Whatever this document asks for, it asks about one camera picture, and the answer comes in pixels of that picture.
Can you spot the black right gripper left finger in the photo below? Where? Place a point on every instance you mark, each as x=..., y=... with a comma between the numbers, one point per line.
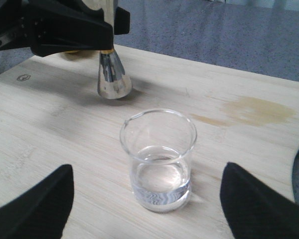
x=41, y=212

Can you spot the clear glass beaker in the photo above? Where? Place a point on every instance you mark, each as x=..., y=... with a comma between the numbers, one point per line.
x=158, y=144

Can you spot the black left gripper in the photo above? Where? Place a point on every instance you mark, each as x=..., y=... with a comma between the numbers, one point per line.
x=51, y=26

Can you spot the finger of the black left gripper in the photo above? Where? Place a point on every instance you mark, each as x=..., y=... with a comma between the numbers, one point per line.
x=121, y=21

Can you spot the steel double jigger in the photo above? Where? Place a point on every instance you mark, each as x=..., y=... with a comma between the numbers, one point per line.
x=113, y=82

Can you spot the light wooden cutting board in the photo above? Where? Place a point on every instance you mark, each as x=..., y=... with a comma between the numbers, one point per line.
x=50, y=114

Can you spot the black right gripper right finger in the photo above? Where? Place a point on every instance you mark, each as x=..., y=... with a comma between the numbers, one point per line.
x=253, y=210

